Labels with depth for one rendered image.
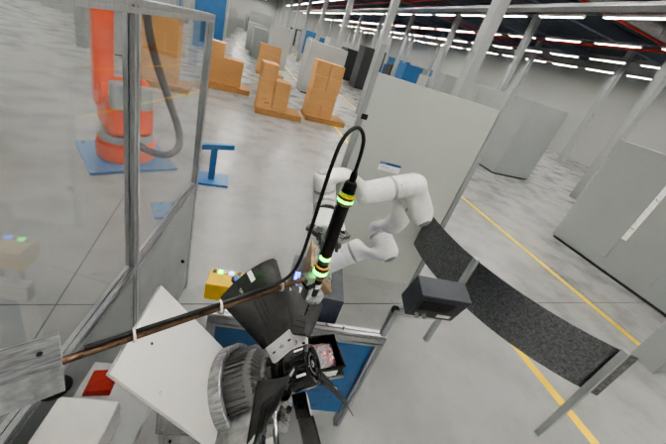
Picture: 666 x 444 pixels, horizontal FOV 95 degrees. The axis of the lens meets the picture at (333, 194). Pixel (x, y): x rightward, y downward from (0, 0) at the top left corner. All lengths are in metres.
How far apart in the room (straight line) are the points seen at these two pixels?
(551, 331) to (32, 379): 2.61
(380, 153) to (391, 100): 0.45
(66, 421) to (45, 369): 0.61
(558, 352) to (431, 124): 1.88
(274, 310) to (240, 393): 0.24
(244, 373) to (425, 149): 2.26
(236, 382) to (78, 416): 0.46
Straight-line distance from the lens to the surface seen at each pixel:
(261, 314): 1.00
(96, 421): 1.29
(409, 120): 2.69
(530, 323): 2.72
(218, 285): 1.45
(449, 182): 3.05
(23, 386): 0.73
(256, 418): 0.81
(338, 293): 1.75
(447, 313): 1.70
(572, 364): 2.86
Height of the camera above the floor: 2.10
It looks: 25 degrees down
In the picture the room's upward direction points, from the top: 18 degrees clockwise
